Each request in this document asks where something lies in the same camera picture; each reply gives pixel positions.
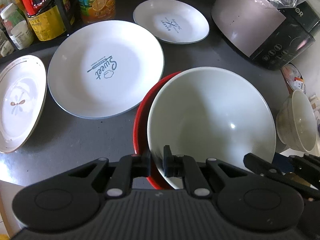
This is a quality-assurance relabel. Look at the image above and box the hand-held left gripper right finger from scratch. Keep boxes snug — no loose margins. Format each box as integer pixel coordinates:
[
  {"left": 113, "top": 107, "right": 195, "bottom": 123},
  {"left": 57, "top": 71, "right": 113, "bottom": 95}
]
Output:
[{"left": 162, "top": 145, "right": 250, "bottom": 199}]

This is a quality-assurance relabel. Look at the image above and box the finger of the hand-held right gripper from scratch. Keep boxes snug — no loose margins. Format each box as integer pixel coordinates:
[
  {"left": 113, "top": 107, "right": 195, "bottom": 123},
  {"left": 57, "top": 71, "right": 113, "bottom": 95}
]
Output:
[
  {"left": 243, "top": 152, "right": 320, "bottom": 201},
  {"left": 273, "top": 153, "right": 320, "bottom": 178}
]

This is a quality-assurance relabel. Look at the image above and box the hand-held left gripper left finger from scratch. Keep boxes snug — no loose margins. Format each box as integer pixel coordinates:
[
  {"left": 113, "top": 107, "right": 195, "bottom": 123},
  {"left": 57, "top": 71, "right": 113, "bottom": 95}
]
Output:
[{"left": 66, "top": 152, "right": 153, "bottom": 198}]

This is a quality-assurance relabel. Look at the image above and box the red bowl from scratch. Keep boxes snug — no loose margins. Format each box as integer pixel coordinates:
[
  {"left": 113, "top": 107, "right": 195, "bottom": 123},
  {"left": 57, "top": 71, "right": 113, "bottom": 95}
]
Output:
[{"left": 134, "top": 71, "right": 183, "bottom": 190}]

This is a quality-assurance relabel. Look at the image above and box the large white bowl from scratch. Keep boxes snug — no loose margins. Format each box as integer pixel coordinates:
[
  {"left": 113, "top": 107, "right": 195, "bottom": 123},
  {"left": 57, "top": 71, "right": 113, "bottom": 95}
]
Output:
[{"left": 147, "top": 67, "right": 277, "bottom": 190}]

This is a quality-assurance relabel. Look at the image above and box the large white printed plate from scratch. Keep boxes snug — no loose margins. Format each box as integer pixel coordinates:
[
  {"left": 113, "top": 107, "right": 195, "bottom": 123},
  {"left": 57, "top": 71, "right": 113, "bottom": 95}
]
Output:
[{"left": 47, "top": 20, "right": 165, "bottom": 119}]

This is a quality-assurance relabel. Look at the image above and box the small white printed plate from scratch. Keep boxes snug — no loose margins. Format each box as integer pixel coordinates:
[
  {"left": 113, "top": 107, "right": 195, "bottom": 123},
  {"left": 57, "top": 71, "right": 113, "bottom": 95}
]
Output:
[{"left": 133, "top": 0, "right": 210, "bottom": 45}]

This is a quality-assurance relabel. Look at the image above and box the small beige bowl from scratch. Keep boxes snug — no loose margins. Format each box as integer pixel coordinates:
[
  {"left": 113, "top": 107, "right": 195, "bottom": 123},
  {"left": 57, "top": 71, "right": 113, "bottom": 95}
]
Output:
[{"left": 276, "top": 89, "right": 317, "bottom": 152}]

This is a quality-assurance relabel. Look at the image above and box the printed snack packet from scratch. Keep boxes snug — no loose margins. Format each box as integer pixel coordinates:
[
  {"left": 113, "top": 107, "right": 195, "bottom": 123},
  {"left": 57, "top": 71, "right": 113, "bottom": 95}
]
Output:
[{"left": 280, "top": 63, "right": 307, "bottom": 92}]

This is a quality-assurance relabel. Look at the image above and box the oval flower-pattern plate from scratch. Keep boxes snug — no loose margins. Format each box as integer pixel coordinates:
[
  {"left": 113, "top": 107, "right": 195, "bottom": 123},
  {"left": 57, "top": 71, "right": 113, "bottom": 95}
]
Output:
[{"left": 0, "top": 54, "right": 47, "bottom": 154}]

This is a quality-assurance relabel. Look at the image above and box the rice cooker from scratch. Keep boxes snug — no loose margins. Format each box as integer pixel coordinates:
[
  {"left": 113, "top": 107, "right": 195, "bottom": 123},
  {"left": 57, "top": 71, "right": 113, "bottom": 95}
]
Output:
[{"left": 211, "top": 0, "right": 316, "bottom": 70}]

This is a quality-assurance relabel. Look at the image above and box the white-cap clear jar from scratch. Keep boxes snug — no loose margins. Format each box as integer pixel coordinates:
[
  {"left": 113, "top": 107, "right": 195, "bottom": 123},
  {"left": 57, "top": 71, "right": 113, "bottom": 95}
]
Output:
[{"left": 0, "top": 3, "right": 34, "bottom": 50}]

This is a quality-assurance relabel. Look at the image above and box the soy sauce bottle red handle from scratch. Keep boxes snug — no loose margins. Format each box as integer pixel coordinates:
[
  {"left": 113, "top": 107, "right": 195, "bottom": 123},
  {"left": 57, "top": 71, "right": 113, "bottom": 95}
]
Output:
[{"left": 17, "top": 0, "right": 67, "bottom": 42}]

